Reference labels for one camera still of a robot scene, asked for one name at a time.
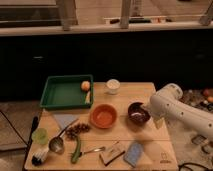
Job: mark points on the dark brown bowl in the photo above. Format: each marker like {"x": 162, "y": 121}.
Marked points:
{"x": 137, "y": 114}

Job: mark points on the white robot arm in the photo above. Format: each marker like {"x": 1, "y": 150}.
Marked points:
{"x": 166, "y": 102}

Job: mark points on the white cup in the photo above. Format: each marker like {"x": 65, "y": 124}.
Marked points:
{"x": 112, "y": 86}

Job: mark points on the orange fruit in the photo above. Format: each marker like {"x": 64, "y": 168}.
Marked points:
{"x": 85, "y": 85}

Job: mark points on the orange bowl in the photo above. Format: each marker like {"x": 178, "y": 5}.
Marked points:
{"x": 103, "y": 116}

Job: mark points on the green plastic tray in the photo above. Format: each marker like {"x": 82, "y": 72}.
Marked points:
{"x": 64, "y": 92}

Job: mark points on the blue triangular cloth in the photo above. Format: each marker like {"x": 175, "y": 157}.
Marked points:
{"x": 64, "y": 120}

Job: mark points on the brown pine cone cluster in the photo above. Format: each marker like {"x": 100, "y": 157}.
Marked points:
{"x": 74, "y": 131}

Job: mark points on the wooden block box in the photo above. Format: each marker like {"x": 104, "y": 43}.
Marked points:
{"x": 111, "y": 153}

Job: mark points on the blue sponge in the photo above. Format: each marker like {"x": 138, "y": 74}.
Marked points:
{"x": 133, "y": 153}

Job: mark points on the metal ladle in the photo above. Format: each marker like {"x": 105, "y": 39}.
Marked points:
{"x": 56, "y": 144}

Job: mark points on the green cucumber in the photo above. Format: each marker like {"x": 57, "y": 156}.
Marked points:
{"x": 75, "y": 155}

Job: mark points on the light green cup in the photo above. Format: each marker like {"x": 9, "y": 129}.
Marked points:
{"x": 40, "y": 136}

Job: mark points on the black white brush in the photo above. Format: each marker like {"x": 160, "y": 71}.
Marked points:
{"x": 40, "y": 156}

